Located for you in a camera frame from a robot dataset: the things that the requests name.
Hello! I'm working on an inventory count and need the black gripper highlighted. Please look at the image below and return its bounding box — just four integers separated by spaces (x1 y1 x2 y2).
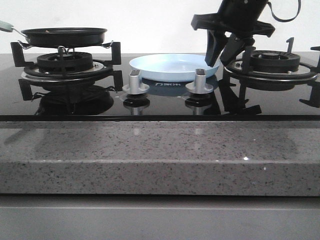
191 0 275 67

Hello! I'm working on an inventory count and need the light blue plate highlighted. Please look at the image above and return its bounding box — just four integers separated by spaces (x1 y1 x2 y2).
129 53 220 83

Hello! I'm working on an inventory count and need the black frying pan green handle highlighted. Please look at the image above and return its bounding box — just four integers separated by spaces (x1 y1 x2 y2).
0 20 108 48

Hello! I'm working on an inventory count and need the black pan support grate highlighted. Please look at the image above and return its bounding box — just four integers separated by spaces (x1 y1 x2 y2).
223 37 320 108
13 47 122 85

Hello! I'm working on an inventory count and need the black round gas burner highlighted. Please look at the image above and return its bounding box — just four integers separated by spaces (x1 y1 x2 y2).
36 52 93 73
247 50 301 73

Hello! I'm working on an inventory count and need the silver stove knob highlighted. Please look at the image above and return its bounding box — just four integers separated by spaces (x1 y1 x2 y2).
122 69 150 95
185 68 214 94

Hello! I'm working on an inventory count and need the black glass gas cooktop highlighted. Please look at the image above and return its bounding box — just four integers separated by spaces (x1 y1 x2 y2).
0 54 320 122

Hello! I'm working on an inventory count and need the grey cabinet front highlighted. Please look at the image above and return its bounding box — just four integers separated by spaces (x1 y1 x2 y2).
0 194 320 240

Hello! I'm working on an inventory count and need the black cable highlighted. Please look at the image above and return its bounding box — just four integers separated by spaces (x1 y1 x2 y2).
267 0 302 23

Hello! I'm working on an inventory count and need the silver wire pan reducer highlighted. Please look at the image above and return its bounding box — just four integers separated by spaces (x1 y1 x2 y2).
10 40 121 56

